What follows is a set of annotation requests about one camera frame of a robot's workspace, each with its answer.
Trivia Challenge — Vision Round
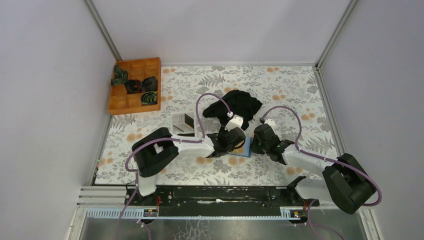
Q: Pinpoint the dark rolled sock right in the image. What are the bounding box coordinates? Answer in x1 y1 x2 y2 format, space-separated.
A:
141 76 158 93

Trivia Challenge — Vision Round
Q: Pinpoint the stack of credit cards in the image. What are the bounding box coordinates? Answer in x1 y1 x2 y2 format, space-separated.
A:
172 113 196 134

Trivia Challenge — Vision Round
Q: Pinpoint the white plastic card box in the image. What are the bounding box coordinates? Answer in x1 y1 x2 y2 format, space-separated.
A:
170 111 197 136

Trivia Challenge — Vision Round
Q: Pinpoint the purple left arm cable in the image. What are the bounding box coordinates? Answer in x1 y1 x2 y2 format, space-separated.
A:
114 93 234 240

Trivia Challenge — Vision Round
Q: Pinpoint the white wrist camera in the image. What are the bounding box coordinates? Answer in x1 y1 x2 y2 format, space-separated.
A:
259 117 276 129
224 112 244 132

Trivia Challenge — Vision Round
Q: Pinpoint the dark rolled sock middle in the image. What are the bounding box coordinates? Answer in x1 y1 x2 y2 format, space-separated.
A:
124 79 142 95

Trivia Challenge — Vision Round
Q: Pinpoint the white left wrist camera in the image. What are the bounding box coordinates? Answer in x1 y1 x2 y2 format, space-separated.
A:
224 112 244 132

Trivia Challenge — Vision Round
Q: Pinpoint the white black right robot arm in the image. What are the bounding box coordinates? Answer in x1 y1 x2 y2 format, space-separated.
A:
251 123 377 215

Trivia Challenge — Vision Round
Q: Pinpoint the dark rolled sock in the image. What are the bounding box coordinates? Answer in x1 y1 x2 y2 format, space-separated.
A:
110 64 128 87
124 79 142 95
140 91 158 106
141 76 158 93

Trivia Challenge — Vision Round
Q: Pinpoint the floral patterned table mat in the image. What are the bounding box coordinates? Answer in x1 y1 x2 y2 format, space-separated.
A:
94 66 339 186

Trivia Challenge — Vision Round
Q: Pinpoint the dark rolled sock top left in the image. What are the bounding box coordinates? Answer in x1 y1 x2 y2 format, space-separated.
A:
110 64 128 87

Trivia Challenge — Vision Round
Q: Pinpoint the wooden compartment tray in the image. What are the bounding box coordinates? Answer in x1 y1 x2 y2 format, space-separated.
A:
108 57 162 116

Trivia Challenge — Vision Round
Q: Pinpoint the dark rolled sock bottom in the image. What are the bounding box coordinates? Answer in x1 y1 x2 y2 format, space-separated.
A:
140 91 158 106

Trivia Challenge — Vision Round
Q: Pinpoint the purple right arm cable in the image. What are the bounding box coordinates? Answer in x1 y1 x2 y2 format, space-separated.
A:
259 105 383 240

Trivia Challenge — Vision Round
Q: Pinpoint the blue leather card holder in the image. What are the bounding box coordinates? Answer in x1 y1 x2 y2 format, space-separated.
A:
229 137 253 158

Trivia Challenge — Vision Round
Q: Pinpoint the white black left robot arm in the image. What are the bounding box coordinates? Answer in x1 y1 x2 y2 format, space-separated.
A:
129 127 246 206

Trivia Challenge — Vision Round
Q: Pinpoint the black crumpled cloth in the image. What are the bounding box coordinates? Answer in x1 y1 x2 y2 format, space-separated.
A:
202 89 263 132

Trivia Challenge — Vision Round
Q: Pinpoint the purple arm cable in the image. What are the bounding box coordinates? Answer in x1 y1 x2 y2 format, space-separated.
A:
259 105 383 240
114 93 234 240

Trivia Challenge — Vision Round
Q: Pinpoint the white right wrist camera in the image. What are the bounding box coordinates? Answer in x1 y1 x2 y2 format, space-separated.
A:
259 117 276 129

